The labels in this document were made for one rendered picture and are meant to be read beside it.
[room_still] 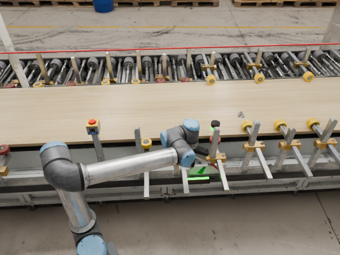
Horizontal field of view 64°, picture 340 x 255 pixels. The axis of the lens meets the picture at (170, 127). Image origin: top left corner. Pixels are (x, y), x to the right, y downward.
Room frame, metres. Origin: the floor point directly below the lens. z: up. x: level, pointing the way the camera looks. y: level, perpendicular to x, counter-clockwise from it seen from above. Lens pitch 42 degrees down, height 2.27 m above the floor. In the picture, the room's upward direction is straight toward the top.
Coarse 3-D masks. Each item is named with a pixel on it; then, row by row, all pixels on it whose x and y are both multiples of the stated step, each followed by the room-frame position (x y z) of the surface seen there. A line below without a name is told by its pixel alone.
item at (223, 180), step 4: (220, 160) 1.24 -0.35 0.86; (220, 164) 1.21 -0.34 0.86; (220, 168) 1.17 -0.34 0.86; (220, 172) 1.14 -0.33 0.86; (224, 172) 1.14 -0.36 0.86; (220, 176) 1.12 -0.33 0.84; (224, 176) 1.11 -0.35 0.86; (224, 180) 1.07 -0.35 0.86; (224, 184) 1.04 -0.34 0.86; (224, 188) 1.01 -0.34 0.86; (228, 188) 1.01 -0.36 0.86; (224, 192) 1.00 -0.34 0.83
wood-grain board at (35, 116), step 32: (0, 96) 1.95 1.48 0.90; (32, 96) 1.95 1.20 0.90; (64, 96) 1.95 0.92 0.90; (96, 96) 1.95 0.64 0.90; (128, 96) 1.95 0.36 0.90; (160, 96) 1.95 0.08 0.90; (192, 96) 1.95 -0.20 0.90; (224, 96) 1.95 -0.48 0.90; (256, 96) 1.95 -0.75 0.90; (288, 96) 1.95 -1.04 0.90; (320, 96) 1.95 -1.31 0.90; (0, 128) 1.53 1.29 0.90; (32, 128) 1.53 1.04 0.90; (64, 128) 1.53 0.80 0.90; (128, 128) 1.53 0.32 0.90; (160, 128) 1.53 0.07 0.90; (224, 128) 1.53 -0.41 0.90; (288, 128) 1.53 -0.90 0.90
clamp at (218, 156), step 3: (219, 153) 1.30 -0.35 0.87; (222, 153) 1.30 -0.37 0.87; (207, 156) 1.27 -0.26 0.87; (216, 156) 1.27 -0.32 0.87; (219, 156) 1.27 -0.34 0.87; (222, 156) 1.27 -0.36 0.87; (225, 156) 1.27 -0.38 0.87; (207, 159) 1.25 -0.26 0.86; (210, 159) 1.25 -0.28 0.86; (213, 159) 1.25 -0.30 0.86; (216, 159) 1.25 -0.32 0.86; (222, 159) 1.25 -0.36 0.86; (225, 159) 1.25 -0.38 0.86; (213, 162) 1.25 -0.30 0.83; (216, 162) 1.25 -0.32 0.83; (222, 162) 1.25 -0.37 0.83
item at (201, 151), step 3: (198, 147) 1.11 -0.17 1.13; (201, 147) 1.12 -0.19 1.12; (195, 150) 1.07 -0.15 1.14; (198, 150) 1.08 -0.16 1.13; (201, 150) 1.09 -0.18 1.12; (204, 150) 1.10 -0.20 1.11; (207, 150) 1.11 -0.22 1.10; (198, 153) 1.08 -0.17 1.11; (201, 153) 1.08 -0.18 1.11; (204, 153) 1.08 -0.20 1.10; (207, 153) 1.09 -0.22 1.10
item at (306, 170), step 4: (280, 128) 1.47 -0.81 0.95; (284, 128) 1.46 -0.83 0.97; (284, 132) 1.42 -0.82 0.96; (284, 136) 1.40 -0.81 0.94; (292, 148) 1.26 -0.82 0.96; (296, 148) 1.26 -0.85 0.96; (292, 152) 1.25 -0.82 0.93; (296, 152) 1.22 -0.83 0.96; (296, 156) 1.20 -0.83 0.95; (300, 156) 1.19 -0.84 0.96; (300, 160) 1.15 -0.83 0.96; (304, 160) 1.15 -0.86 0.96; (300, 164) 1.13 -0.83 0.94; (304, 164) 1.12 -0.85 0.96; (304, 168) 1.09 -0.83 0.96; (308, 168) 1.09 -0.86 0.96; (304, 172) 1.07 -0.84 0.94; (308, 172) 1.06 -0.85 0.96; (308, 176) 1.03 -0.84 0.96; (312, 176) 1.03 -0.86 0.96
